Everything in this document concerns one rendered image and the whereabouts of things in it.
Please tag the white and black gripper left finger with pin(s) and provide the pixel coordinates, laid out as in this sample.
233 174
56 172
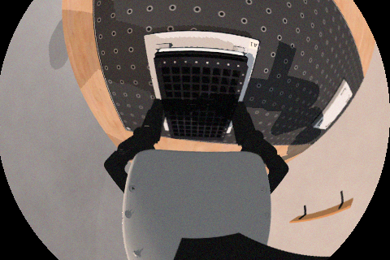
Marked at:
150 131

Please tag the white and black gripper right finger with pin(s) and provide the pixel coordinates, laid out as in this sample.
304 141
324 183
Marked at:
251 140

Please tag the black perforated breadboard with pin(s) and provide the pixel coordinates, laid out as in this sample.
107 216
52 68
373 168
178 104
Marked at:
306 49

